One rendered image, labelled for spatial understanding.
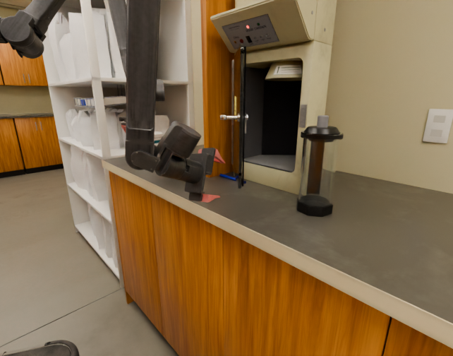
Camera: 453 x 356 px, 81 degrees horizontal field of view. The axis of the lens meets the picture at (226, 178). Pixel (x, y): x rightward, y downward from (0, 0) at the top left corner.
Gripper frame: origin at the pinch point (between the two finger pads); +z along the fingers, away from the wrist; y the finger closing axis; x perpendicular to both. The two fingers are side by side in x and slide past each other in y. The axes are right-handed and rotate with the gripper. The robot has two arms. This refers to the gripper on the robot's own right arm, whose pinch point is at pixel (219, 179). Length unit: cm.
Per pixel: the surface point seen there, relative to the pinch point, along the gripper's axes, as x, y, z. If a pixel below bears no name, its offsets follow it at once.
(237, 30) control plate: 4.0, 48.6, 2.1
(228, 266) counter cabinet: 1.6, -25.2, 11.4
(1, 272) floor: 205, -79, -5
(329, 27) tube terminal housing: -20, 50, 16
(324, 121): -23.8, 18.2, 10.9
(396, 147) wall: -31, 26, 63
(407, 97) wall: -35, 42, 56
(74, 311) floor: 124, -83, 20
